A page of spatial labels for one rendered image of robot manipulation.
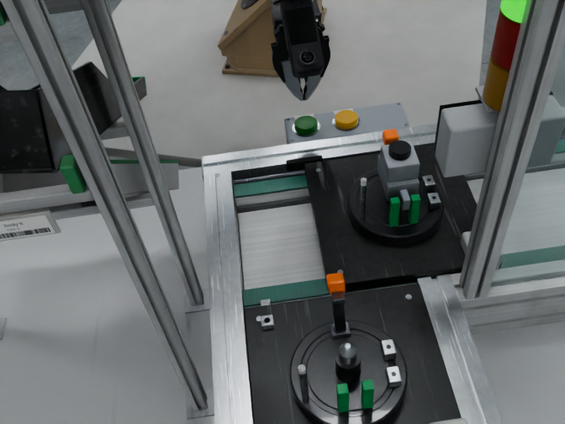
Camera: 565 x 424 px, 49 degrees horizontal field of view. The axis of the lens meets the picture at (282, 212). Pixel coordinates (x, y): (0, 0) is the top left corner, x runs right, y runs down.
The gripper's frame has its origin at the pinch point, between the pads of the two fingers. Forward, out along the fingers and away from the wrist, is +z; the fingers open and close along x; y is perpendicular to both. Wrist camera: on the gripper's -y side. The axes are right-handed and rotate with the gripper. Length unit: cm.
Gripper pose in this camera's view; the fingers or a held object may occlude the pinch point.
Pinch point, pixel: (303, 96)
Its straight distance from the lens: 103.5
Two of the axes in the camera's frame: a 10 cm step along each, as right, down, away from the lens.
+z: 0.8, 6.5, 7.6
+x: -9.9, 1.4, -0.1
